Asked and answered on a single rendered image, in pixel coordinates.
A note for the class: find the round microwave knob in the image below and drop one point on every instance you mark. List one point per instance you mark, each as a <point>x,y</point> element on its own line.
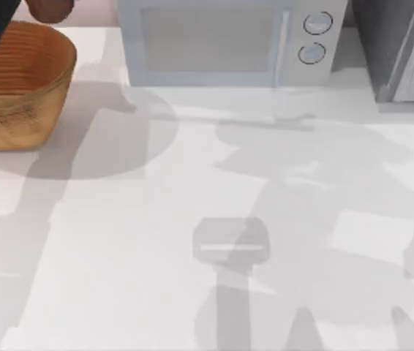
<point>312,53</point>
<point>317,22</point>

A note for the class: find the microwave oven door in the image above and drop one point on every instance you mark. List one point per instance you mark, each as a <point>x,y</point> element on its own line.
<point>203,40</point>

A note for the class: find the dark brown bread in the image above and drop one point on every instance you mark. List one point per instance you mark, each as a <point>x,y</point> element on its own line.
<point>49,9</point>

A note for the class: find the pale microwave oven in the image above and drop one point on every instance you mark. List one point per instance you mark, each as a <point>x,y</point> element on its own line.
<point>335,47</point>

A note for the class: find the brown wooden basket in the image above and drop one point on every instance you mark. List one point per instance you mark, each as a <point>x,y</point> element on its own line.
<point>28,91</point>

